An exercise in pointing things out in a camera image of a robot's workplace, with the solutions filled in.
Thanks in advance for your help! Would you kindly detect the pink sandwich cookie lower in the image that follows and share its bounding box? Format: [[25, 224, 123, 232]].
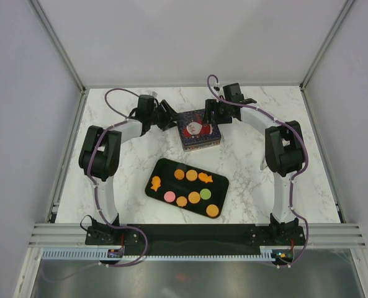
[[163, 191, 176, 203]]

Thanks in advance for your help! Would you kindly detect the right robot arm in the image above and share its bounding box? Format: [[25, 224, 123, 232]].
[[204, 75, 308, 245]]

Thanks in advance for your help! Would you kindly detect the orange fish cookie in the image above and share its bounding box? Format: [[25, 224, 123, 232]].
[[150, 176, 161, 191], [198, 173, 213, 183]]

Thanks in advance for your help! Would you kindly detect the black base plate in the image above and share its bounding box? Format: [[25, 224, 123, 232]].
[[99, 224, 305, 254]]

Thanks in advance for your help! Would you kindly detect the orange fish cookie right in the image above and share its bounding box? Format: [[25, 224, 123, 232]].
[[198, 173, 213, 183]]

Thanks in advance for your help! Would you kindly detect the gold cookie tin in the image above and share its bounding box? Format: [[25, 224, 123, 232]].
[[181, 138, 221, 151]]

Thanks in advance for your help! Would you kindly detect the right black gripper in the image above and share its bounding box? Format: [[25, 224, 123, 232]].
[[201, 99, 232, 125]]

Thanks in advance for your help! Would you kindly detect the left aluminium frame post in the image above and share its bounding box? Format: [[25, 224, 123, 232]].
[[28, 0, 86, 94]]

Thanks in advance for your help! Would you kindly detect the orange dotted cookie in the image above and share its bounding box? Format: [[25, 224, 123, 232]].
[[186, 169, 198, 181], [206, 204, 220, 218], [188, 191, 201, 204]]

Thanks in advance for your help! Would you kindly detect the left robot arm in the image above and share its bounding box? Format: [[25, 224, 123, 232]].
[[79, 95, 182, 245]]

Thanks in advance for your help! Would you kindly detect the purple cable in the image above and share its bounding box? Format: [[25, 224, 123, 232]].
[[40, 88, 149, 284], [205, 73, 310, 270]]

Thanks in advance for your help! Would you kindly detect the orange fish cookie left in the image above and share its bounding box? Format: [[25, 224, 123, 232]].
[[150, 176, 161, 191]]

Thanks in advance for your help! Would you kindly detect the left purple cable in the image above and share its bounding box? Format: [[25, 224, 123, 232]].
[[40, 88, 149, 284]]

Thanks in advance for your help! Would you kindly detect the orange shell cookie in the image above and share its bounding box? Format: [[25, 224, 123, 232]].
[[176, 196, 188, 207]]

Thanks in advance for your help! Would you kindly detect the aluminium frame post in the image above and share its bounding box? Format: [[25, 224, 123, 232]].
[[28, 0, 86, 94], [299, 0, 357, 92]]

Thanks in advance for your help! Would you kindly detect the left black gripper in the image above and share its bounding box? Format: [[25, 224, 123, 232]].
[[148, 101, 183, 133]]

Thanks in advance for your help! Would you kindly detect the orange dotted cookie lower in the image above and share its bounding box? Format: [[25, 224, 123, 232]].
[[206, 204, 220, 218]]

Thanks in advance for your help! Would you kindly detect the green sandwich cookie right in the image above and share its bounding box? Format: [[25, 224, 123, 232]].
[[200, 189, 212, 200]]

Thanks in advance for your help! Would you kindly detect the right aluminium frame post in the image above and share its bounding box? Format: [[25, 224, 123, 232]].
[[299, 0, 357, 92]]

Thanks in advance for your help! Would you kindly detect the orange dotted cookie middle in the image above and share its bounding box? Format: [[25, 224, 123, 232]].
[[188, 191, 201, 204]]

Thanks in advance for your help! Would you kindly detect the orange dotted cookie upper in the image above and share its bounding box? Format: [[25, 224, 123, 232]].
[[186, 169, 198, 181]]

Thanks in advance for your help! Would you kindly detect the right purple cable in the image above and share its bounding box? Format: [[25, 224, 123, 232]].
[[205, 73, 310, 270]]

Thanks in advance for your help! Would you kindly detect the orange chip cookie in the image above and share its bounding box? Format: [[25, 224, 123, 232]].
[[174, 169, 186, 180]]

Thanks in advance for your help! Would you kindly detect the gold tin lid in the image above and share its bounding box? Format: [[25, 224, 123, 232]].
[[177, 109, 222, 140]]

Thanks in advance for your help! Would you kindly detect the black oval tray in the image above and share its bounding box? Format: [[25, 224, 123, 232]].
[[145, 158, 229, 219]]

